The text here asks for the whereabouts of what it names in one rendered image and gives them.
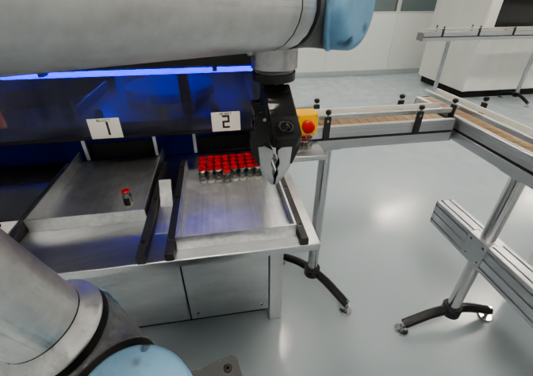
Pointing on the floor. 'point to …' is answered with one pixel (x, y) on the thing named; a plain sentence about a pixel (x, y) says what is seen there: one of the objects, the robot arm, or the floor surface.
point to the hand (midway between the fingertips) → (274, 180)
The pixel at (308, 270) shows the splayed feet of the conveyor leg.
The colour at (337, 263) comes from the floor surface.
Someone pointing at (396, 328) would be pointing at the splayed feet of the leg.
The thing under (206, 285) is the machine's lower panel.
